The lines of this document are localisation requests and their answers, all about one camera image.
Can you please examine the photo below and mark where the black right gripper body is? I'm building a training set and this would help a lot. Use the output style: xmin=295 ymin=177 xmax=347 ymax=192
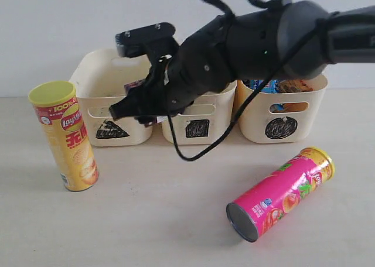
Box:
xmin=139 ymin=52 xmax=226 ymax=117

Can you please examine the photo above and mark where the purple juice box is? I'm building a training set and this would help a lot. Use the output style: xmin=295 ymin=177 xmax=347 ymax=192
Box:
xmin=124 ymin=80 xmax=168 ymax=121

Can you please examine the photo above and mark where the blue instant noodle packet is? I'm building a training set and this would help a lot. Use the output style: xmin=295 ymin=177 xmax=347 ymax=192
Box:
xmin=242 ymin=78 xmax=282 ymax=93

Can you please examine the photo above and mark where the orange instant noodle packet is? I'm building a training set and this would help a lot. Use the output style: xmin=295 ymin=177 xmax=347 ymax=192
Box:
xmin=278 ymin=80 xmax=313 ymax=112

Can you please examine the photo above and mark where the pink Lay's chip can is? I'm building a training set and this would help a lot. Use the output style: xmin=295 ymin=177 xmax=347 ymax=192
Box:
xmin=226 ymin=147 xmax=335 ymax=242

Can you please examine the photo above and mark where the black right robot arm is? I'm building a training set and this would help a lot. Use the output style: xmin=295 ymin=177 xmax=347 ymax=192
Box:
xmin=109 ymin=1 xmax=374 ymax=125

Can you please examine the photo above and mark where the cream bin triangle mark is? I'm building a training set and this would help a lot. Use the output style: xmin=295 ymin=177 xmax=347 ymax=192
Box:
xmin=68 ymin=47 xmax=156 ymax=148

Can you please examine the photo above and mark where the cream bin square mark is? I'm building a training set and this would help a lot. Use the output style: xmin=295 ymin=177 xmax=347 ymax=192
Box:
xmin=172 ymin=81 xmax=237 ymax=145

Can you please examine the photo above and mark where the yellow Lay's chip can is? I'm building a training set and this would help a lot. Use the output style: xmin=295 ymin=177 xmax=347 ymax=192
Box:
xmin=28 ymin=81 xmax=99 ymax=192

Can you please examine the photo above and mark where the cream bin circle mark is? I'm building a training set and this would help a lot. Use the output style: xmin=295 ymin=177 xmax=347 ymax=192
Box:
xmin=238 ymin=74 xmax=328 ymax=143

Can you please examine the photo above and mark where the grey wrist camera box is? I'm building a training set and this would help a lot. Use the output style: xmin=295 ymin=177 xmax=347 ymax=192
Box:
xmin=115 ymin=22 xmax=179 ymax=58

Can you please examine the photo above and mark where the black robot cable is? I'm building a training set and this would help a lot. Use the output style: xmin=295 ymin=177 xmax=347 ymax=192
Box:
xmin=168 ymin=0 xmax=340 ymax=162

